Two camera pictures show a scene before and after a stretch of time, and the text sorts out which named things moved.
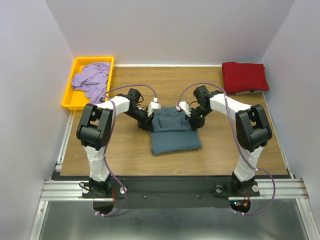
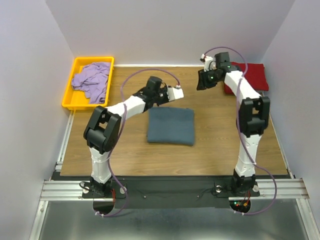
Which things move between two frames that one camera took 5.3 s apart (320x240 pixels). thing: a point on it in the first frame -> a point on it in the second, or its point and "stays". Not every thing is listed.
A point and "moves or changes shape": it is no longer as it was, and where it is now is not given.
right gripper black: x=194 y=122 -> x=201 y=80
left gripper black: x=147 y=124 -> x=162 y=96
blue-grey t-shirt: x=172 y=132 moves or changes shape
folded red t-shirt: x=239 y=77 stays
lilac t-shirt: x=92 y=79 stays
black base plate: x=170 y=192 stays
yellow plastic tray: x=76 y=99 stays
